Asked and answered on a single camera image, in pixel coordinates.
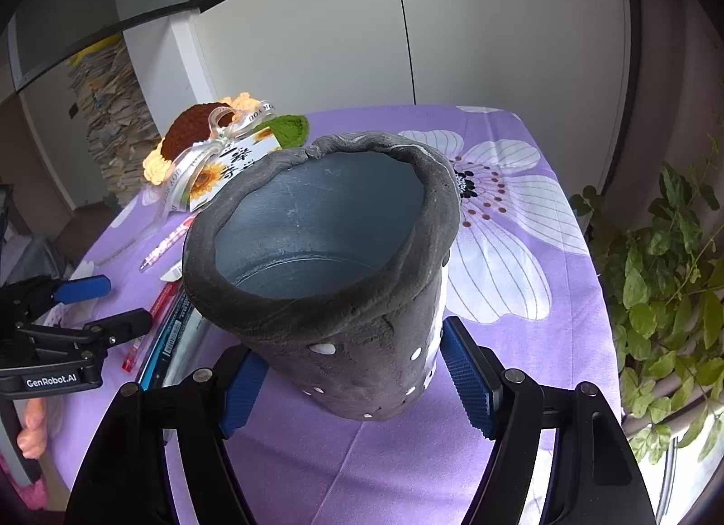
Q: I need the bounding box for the red gel pen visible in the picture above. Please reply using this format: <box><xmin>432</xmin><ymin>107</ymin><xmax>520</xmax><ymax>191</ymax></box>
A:
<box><xmin>120</xmin><ymin>280</ymin><xmax>186</xmax><ymax>374</ymax></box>

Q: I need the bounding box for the blue pen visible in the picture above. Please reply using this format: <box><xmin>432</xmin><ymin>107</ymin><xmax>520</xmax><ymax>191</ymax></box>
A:
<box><xmin>138</xmin><ymin>289</ymin><xmax>191</xmax><ymax>390</ymax></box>

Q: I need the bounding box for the grey felt pen holder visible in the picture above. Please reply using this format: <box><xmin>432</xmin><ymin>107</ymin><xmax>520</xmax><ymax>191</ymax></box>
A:
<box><xmin>183</xmin><ymin>132</ymin><xmax>460</xmax><ymax>422</ymax></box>

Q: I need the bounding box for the black pen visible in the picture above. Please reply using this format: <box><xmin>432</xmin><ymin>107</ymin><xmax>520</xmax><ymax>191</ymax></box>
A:
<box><xmin>162</xmin><ymin>308</ymin><xmax>210</xmax><ymax>388</ymax></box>

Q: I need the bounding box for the person's left hand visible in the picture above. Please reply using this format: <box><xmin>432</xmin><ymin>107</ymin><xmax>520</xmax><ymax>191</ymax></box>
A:
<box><xmin>17</xmin><ymin>399</ymin><xmax>48</xmax><ymax>460</ymax></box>

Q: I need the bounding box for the pink patterned pen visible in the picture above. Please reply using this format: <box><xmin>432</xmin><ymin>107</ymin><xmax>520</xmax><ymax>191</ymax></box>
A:
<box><xmin>138</xmin><ymin>214</ymin><xmax>196</xmax><ymax>271</ymax></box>

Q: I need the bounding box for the stack of papers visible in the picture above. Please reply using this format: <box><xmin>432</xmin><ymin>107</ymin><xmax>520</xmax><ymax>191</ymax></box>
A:
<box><xmin>67</xmin><ymin>35</ymin><xmax>161</xmax><ymax>205</ymax></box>

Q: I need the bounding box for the sunflower greeting card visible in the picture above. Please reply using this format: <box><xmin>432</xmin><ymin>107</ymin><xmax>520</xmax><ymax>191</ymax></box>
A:
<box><xmin>189</xmin><ymin>127</ymin><xmax>281</xmax><ymax>212</ymax></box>

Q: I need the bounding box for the crochet sunflower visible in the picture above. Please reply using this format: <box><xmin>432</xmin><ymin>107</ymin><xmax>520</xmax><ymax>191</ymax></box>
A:
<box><xmin>143</xmin><ymin>91</ymin><xmax>309</xmax><ymax>186</ymax></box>

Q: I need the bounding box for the green potted plant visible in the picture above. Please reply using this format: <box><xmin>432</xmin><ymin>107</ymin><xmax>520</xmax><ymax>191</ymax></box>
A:
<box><xmin>569</xmin><ymin>137</ymin><xmax>723</xmax><ymax>464</ymax></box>

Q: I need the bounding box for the translucent white ribbon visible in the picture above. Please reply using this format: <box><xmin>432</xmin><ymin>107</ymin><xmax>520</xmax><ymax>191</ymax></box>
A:
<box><xmin>158</xmin><ymin>101</ymin><xmax>275</xmax><ymax>216</ymax></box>

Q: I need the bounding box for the purple floral tablecloth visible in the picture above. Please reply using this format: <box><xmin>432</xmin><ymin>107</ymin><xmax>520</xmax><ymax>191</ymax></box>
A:
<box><xmin>52</xmin><ymin>105</ymin><xmax>621</xmax><ymax>524</ymax></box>

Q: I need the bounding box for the white cabinet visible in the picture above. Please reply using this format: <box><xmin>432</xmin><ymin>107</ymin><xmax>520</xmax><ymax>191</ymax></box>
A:
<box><xmin>124</xmin><ymin>0</ymin><xmax>627</xmax><ymax>192</ymax></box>

